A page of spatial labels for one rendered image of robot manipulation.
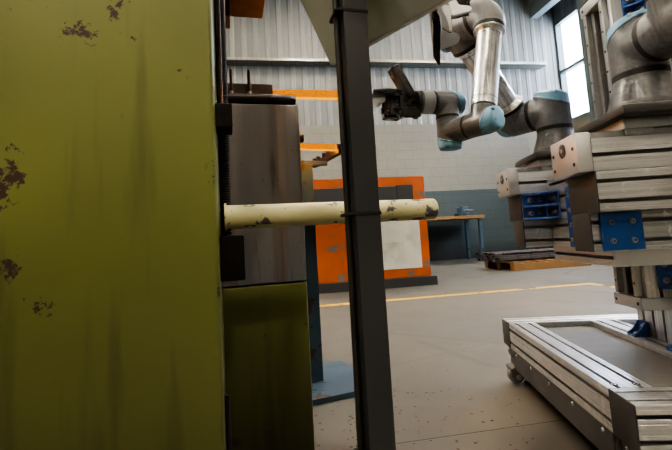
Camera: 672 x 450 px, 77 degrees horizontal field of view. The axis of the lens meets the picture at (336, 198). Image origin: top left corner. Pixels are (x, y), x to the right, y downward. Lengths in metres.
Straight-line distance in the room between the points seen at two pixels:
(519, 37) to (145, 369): 11.16
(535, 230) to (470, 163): 8.40
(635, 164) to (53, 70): 1.15
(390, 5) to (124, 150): 0.51
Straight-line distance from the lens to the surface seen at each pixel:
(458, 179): 9.73
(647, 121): 1.17
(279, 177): 1.06
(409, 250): 4.89
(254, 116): 1.09
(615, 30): 1.27
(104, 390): 0.81
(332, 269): 4.69
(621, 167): 1.12
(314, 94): 1.29
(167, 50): 0.84
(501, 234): 10.09
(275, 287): 1.05
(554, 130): 1.64
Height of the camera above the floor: 0.57
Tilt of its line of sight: 6 degrees up
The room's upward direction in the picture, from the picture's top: 3 degrees counter-clockwise
